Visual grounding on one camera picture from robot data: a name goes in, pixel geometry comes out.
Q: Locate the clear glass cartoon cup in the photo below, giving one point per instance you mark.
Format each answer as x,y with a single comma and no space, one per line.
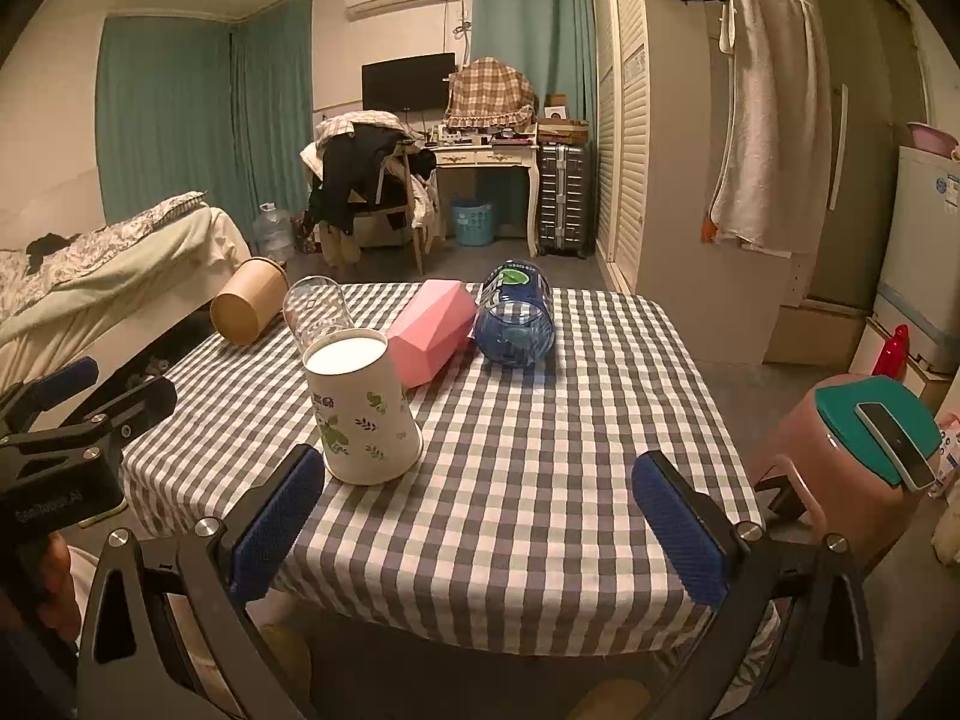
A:
314,308

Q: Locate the dark hard suitcase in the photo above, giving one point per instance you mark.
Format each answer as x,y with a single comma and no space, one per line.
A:
565,208

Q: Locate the blue laundry basket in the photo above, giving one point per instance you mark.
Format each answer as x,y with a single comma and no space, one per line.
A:
473,223

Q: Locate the pink faceted cup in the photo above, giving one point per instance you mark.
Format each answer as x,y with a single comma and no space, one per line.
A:
432,326

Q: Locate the bed with beige bedding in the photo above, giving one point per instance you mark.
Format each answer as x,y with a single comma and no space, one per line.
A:
59,296

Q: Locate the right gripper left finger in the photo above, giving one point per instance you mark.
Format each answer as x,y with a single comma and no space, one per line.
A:
134,662

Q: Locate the white small fridge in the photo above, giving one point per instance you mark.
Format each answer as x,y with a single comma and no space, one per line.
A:
918,283

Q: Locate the pink stool teal top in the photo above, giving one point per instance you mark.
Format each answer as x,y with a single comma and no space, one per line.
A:
827,464

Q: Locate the hanging white towel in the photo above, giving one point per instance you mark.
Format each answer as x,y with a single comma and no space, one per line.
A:
775,170

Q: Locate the white cup green print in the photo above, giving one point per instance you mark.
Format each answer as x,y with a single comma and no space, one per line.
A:
368,433

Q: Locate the black tv monitor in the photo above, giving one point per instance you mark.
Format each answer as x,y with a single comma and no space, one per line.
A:
412,84

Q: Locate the red bottle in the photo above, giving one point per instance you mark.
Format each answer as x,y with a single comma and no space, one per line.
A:
892,360

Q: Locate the blue patterned cup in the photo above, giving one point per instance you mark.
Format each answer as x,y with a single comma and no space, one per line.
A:
514,325

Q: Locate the clear water jug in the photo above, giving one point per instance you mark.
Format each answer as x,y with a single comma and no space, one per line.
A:
273,233

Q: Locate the pink basin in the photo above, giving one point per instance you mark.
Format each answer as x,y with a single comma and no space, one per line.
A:
932,140

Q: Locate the teal curtain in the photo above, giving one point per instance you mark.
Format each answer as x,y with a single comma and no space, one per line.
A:
223,107
553,42

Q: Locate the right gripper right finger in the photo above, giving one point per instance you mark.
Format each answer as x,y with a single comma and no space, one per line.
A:
822,664

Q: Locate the brown paper cup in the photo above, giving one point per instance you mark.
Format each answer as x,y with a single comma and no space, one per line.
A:
249,301

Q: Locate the plaid blanket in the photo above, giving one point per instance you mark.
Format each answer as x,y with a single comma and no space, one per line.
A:
489,94

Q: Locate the teal curtain middle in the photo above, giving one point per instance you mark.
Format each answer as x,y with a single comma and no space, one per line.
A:
553,42

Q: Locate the white desk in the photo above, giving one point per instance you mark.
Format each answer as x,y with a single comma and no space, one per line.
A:
500,154

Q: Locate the smartphone on stool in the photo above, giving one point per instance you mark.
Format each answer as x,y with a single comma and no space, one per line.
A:
898,447

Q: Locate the chair piled with clothes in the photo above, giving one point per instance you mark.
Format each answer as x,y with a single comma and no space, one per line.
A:
363,164

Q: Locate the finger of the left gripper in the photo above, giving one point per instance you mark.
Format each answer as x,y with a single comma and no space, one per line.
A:
126,417
23,402

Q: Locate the checkered grey tablecloth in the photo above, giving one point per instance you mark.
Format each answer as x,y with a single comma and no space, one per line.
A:
516,532

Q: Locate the teal curtain left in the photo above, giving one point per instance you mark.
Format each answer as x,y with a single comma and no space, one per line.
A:
223,107

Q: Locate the white louvered wardrobe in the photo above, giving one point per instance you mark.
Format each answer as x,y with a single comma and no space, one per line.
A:
660,128

